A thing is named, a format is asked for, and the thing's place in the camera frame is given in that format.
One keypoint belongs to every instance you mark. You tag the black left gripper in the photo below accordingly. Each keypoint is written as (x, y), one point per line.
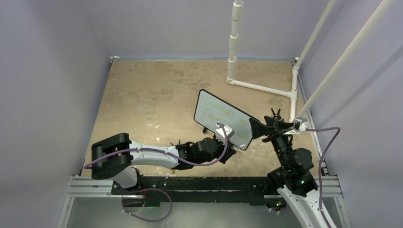
(229, 151)

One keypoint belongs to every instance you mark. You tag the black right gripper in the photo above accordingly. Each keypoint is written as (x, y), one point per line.
(259, 129)

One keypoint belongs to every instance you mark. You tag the black-framed whiteboard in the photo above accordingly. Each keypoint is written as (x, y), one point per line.
(211, 109)

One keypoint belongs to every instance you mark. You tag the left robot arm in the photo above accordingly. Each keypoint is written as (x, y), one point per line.
(113, 155)

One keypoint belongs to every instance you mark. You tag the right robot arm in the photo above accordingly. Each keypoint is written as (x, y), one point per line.
(293, 181)

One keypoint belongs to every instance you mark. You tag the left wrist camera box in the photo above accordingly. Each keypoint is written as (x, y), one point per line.
(224, 133)

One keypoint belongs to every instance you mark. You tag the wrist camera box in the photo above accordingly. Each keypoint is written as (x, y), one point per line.
(300, 125)
(224, 133)

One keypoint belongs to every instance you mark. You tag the black-handled pliers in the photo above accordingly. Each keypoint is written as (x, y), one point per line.
(275, 113)

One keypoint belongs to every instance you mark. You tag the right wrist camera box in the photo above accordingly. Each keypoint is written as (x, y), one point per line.
(300, 125)

